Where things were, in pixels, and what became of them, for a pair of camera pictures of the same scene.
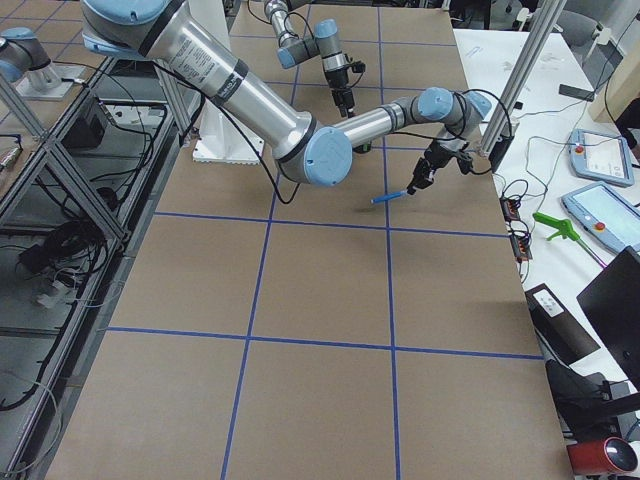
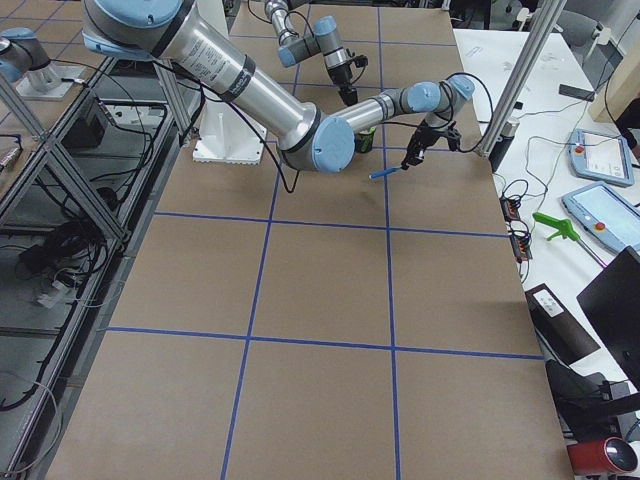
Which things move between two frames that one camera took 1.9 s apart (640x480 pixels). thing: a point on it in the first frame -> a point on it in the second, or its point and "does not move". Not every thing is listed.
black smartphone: [578, 92] does not move
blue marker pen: [388, 196] -> [384, 172]
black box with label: [559, 330] does not move
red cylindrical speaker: [614, 454] does not move
